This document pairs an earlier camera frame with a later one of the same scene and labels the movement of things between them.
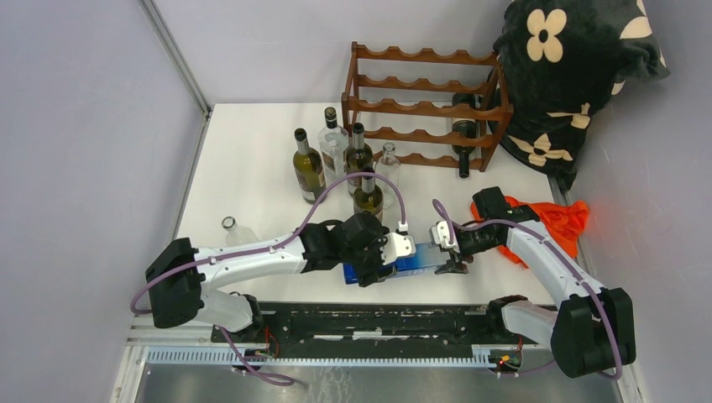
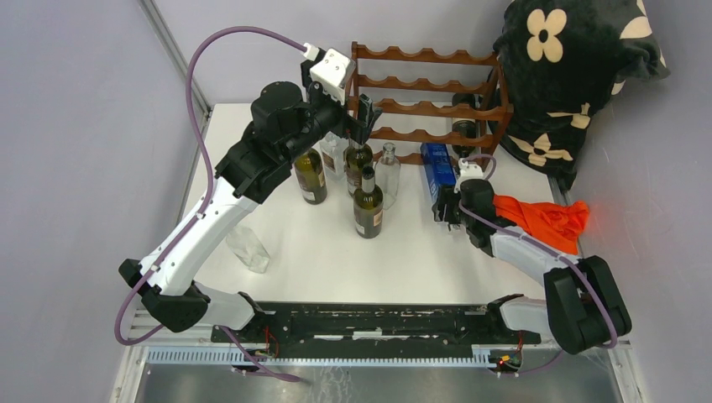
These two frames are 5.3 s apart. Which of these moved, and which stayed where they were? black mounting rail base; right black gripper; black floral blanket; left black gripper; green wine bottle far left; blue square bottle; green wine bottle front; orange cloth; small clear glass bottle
Moved: left black gripper; right black gripper; blue square bottle
Stayed: black mounting rail base; green wine bottle far left; orange cloth; black floral blanket; green wine bottle front; small clear glass bottle
